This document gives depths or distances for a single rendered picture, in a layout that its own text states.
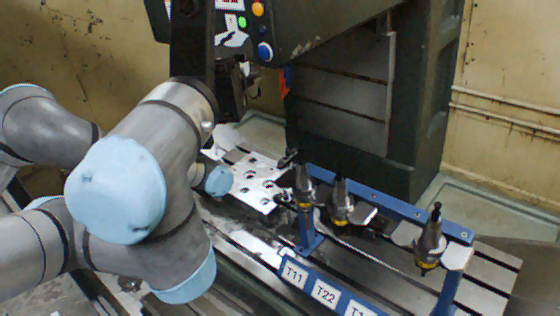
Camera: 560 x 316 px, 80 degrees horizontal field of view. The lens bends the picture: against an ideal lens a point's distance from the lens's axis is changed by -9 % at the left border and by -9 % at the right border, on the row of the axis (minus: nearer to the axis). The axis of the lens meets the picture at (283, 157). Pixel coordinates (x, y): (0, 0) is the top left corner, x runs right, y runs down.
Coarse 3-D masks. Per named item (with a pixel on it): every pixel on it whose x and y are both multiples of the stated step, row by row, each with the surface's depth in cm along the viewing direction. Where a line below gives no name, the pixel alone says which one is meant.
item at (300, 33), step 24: (144, 0) 86; (288, 0) 63; (312, 0) 68; (336, 0) 73; (360, 0) 80; (384, 0) 88; (408, 0) 99; (168, 24) 84; (216, 24) 72; (288, 24) 65; (312, 24) 70; (336, 24) 76; (360, 24) 84; (288, 48) 67; (312, 48) 73
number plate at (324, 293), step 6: (318, 282) 98; (318, 288) 97; (324, 288) 96; (330, 288) 95; (312, 294) 98; (318, 294) 97; (324, 294) 96; (330, 294) 95; (336, 294) 94; (324, 300) 96; (330, 300) 95; (336, 300) 94; (330, 306) 95
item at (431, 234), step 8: (440, 216) 67; (432, 224) 67; (440, 224) 67; (424, 232) 69; (432, 232) 67; (440, 232) 68; (424, 240) 69; (432, 240) 68; (440, 240) 69; (432, 248) 69
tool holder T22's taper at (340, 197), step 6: (336, 180) 79; (342, 180) 79; (336, 186) 80; (342, 186) 79; (336, 192) 80; (342, 192) 80; (336, 198) 81; (342, 198) 81; (348, 198) 82; (336, 204) 82; (342, 204) 82
